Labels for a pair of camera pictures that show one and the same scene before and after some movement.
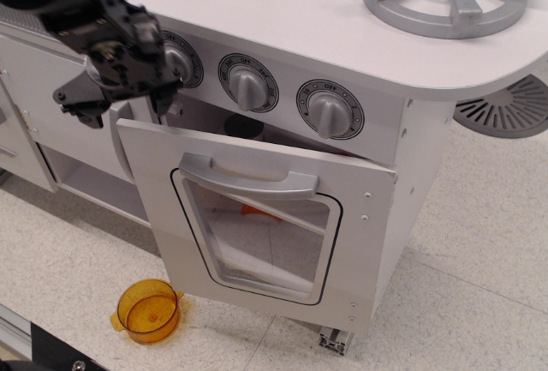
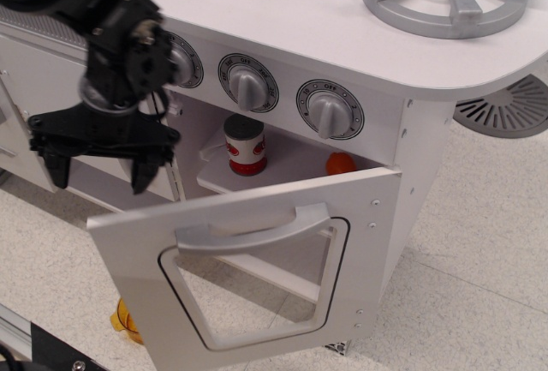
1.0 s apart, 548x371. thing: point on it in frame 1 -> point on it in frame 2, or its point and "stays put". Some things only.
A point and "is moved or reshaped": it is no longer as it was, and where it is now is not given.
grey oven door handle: x=199 y=168 -> x=306 y=218
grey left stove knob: x=181 y=62 stays put
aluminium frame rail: x=15 y=332 stays put
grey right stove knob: x=330 y=110 stays put
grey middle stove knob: x=249 y=82 stays put
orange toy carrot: x=246 y=208 -> x=339 y=162
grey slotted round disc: x=517 y=111 stays put
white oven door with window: x=292 y=233 is moved or reshaped
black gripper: x=128 y=68 -> x=81 y=130
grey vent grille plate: x=27 y=20 stays put
